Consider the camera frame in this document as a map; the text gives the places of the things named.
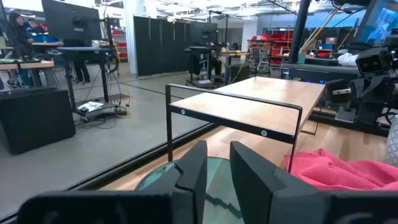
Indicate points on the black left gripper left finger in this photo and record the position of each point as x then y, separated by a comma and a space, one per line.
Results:
186, 174

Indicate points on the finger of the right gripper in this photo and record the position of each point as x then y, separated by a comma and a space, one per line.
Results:
373, 88

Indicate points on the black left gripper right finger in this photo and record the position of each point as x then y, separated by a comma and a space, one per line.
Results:
258, 186

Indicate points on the teal transparent glass cup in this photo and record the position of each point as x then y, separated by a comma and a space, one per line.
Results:
219, 180

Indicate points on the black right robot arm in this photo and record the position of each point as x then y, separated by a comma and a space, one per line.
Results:
368, 113

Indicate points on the grey flat platform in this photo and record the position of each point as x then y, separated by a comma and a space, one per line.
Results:
317, 70

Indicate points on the white bag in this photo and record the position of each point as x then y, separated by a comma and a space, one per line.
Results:
347, 59

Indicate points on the blue display screen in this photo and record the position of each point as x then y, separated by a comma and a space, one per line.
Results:
382, 25

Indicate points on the pink cloth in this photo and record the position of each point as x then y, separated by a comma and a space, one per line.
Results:
326, 171

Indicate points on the black vertical pole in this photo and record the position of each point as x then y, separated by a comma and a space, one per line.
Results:
298, 31

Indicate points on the shelving with red bins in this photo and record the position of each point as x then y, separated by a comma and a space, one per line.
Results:
276, 42

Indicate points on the black workstation stand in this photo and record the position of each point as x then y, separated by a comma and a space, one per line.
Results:
199, 62

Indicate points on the person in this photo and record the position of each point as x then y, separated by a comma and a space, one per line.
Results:
81, 70
36, 28
17, 37

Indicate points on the black rolling monitor stand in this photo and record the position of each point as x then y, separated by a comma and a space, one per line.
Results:
70, 77

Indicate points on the black floor cabinet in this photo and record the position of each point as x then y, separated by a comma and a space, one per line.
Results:
34, 121

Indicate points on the black monitor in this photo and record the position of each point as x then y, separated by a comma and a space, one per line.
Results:
71, 21

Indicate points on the wooden desk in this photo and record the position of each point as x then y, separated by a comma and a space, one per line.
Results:
28, 65

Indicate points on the blue storage bin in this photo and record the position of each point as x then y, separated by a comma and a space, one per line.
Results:
45, 38

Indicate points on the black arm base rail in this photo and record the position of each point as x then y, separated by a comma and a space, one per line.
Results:
326, 119

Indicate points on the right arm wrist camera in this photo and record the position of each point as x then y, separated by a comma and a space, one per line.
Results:
370, 62

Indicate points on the black table edge rail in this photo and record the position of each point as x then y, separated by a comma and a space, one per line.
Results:
124, 166

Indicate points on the wooden shelf with black frame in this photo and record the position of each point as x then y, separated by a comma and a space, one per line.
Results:
248, 109

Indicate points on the black partition wall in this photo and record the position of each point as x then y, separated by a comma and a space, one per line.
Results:
161, 46

